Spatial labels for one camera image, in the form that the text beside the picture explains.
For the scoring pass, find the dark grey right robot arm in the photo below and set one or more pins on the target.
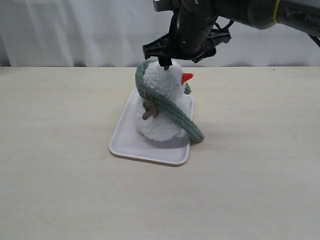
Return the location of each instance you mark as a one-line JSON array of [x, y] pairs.
[[301, 15]]

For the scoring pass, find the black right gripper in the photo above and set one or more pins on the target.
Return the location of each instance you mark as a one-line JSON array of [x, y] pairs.
[[193, 34]]

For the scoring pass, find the green fleece scarf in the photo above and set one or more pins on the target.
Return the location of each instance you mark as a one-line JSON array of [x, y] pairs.
[[172, 110]]

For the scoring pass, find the white rectangular tray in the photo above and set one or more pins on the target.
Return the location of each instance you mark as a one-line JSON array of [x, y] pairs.
[[128, 143]]

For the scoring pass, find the white plush snowman toy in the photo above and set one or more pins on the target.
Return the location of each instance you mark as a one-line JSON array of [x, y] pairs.
[[162, 110]]

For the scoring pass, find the white curtain backdrop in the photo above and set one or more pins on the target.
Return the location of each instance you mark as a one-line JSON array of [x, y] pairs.
[[111, 33]]

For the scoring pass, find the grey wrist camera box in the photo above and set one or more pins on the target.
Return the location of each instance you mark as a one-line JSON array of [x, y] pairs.
[[166, 5]]

